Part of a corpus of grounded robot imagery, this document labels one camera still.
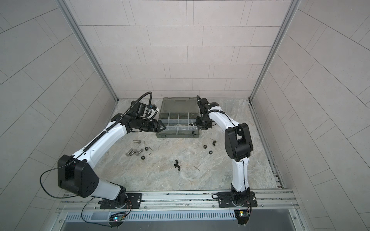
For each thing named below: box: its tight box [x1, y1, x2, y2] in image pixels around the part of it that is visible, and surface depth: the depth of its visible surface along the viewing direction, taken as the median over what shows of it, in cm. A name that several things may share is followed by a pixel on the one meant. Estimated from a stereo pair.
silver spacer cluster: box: [125, 139, 144, 157], surface depth 88 cm
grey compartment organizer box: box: [155, 97, 200, 139], surface depth 103 cm
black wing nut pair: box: [173, 159, 181, 171], surface depth 84 cm
